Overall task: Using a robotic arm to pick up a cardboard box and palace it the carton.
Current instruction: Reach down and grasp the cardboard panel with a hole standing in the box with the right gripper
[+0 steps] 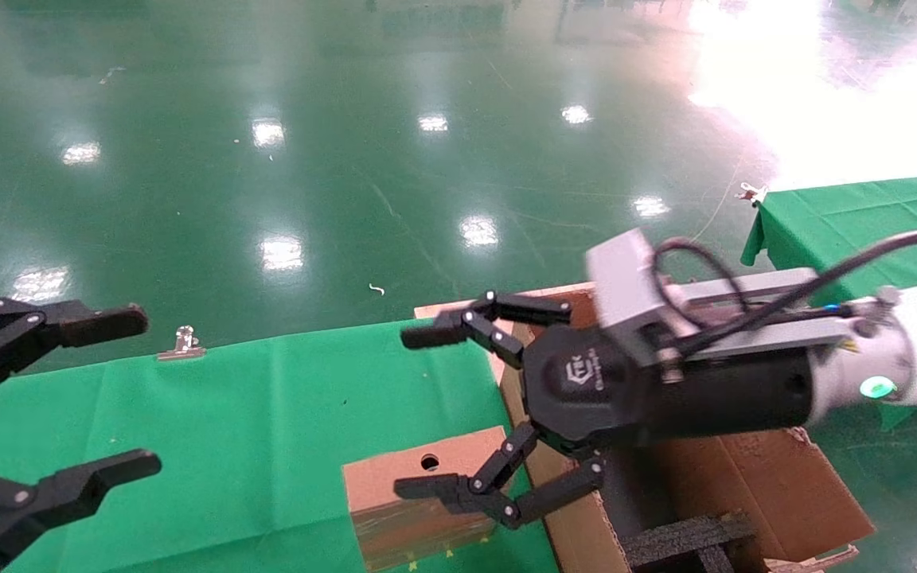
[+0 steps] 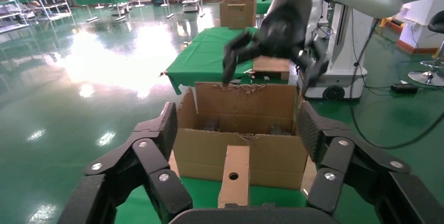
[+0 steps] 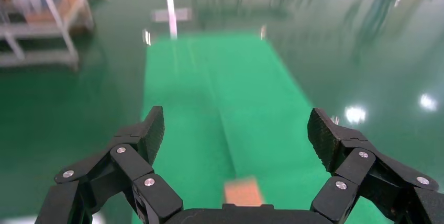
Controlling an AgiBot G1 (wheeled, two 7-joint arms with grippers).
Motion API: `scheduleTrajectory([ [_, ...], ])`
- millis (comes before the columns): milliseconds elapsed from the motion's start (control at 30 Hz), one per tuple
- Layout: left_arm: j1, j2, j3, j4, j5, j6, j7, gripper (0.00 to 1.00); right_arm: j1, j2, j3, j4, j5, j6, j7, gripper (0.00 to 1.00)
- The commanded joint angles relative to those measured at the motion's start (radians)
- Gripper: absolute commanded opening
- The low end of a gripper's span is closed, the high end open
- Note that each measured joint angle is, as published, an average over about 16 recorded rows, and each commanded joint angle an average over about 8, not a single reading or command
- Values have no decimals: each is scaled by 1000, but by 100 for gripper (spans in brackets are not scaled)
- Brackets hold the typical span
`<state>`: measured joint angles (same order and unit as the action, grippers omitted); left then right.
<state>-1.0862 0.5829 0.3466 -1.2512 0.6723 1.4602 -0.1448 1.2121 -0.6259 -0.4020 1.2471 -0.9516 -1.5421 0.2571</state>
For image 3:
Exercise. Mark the white upright post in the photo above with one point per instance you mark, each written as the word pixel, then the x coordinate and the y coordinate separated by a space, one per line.
pixel 170 4

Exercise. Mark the grey metal shelf rack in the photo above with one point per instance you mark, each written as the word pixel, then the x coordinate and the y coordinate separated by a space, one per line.
pixel 52 11

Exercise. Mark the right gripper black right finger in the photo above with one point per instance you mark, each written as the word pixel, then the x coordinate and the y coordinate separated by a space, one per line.
pixel 360 174

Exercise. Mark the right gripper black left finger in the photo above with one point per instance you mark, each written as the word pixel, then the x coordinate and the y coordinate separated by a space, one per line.
pixel 131 167

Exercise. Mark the small brown cardboard box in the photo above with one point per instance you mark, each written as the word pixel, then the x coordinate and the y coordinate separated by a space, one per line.
pixel 242 192

